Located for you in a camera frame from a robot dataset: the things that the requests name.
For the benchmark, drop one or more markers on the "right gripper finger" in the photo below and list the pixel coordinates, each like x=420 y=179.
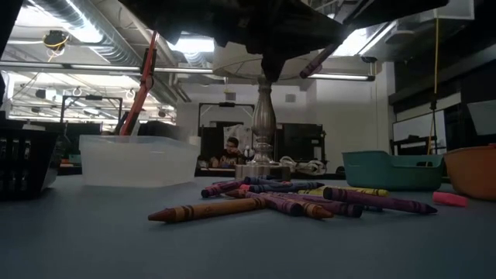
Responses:
x=273 y=67

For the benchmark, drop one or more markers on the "purple crayon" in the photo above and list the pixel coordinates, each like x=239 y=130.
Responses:
x=310 y=69
x=284 y=205
x=221 y=188
x=379 y=201

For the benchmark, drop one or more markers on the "blue crayon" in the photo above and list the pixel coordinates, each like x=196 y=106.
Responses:
x=286 y=187
x=259 y=180

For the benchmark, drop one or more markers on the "brown crayon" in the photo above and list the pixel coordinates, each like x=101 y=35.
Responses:
x=201 y=211
x=315 y=211

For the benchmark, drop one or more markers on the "yellow crayon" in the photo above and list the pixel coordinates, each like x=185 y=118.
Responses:
x=372 y=191

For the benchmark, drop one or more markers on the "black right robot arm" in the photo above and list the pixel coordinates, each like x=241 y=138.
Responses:
x=387 y=7

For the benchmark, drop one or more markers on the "white shade silver table lamp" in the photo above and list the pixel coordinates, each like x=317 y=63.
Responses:
x=263 y=116

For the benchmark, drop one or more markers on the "long ceiling light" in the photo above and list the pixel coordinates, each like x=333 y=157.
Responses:
x=341 y=76
x=97 y=67

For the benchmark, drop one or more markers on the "teal plastic bin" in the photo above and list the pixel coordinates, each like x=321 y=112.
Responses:
x=387 y=174

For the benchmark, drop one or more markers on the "whiteboard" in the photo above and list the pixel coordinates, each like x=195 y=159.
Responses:
x=418 y=126

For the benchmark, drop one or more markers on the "clear plastic bin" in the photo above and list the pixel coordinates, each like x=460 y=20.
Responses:
x=135 y=162

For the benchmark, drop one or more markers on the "grey panel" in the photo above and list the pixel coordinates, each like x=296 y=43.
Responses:
x=482 y=116

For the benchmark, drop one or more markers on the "pink eraser cap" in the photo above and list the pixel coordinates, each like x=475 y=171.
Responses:
x=449 y=199

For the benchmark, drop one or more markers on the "orange plastic bin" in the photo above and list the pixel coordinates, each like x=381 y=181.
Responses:
x=472 y=174

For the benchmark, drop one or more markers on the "black mesh basket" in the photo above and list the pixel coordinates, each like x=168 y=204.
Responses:
x=23 y=166

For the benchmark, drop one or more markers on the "black workstation frame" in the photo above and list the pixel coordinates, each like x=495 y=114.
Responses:
x=226 y=104

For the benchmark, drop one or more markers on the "silver ventilation duct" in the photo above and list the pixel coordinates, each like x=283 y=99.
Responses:
x=112 y=42

